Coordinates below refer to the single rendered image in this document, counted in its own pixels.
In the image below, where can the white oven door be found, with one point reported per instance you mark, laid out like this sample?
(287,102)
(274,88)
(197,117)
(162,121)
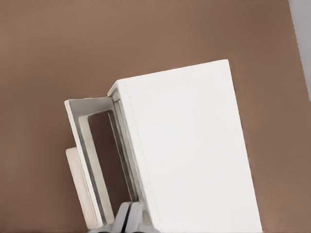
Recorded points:
(83,155)

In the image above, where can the white oven body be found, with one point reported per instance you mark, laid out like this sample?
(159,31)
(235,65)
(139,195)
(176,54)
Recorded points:
(189,145)

